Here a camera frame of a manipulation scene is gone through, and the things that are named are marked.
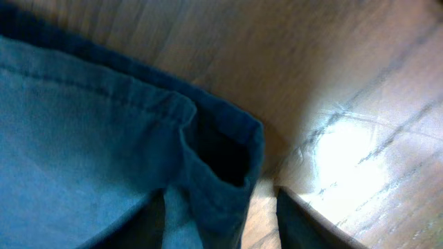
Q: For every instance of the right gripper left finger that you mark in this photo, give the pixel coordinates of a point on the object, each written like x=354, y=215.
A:
x=122, y=218

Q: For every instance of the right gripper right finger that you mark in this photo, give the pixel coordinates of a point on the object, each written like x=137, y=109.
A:
x=301, y=227

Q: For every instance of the dark blue denim shorts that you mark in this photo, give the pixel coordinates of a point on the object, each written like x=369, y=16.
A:
x=77, y=117

